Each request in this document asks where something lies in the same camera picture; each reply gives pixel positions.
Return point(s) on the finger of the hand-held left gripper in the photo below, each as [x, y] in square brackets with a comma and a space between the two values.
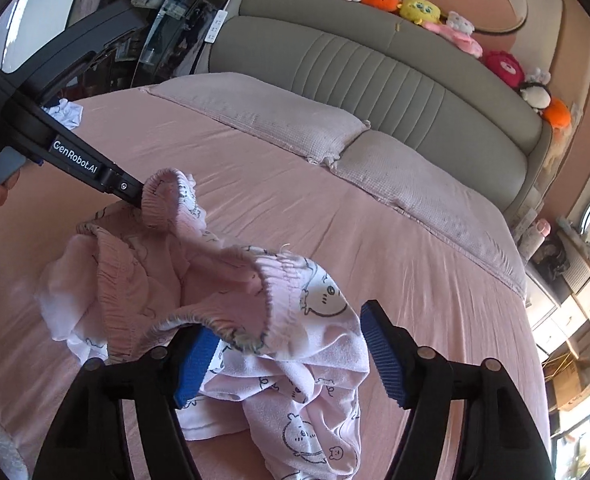
[122, 186]

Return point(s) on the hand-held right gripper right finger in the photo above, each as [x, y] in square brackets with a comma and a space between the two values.
[382, 355]

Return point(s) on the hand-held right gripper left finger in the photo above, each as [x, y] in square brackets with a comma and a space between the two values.
[197, 365]

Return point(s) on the pink printed pants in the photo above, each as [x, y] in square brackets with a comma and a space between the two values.
[275, 280]

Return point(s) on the white and blue garment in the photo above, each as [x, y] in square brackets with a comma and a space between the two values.
[67, 115]

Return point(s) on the pink bed sheet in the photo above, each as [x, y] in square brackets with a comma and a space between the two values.
[375, 260]

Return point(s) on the pink checked pillow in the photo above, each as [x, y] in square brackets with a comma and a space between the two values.
[425, 185]
[255, 110]

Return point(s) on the glass display cabinet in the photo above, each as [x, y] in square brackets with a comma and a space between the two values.
[175, 35]

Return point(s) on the white nightstand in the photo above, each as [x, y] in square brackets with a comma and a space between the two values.
[542, 290]

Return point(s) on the white power strip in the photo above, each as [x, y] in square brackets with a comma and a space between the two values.
[217, 25]

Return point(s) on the cardboard box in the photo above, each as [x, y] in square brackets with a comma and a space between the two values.
[570, 380]

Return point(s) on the pink water bottle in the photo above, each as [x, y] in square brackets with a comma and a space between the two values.
[535, 237]

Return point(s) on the black bag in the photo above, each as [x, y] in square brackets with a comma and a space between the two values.
[552, 255]

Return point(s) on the white ribbed storage box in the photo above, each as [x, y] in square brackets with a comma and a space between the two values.
[580, 272]

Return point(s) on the grey padded headboard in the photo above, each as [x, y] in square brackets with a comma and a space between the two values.
[350, 65]

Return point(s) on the cream plush toy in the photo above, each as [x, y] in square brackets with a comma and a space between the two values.
[557, 147]

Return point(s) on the orange plush toy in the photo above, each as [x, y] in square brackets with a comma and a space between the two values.
[557, 112]
[380, 0]

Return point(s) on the black and white plush toy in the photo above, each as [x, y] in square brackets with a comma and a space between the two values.
[535, 94]

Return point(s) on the red plush toy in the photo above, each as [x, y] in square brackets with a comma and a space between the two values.
[500, 66]

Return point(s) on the white cat plush toy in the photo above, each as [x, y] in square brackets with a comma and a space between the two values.
[459, 22]

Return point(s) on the yellow plush toy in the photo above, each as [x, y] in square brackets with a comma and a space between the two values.
[420, 8]

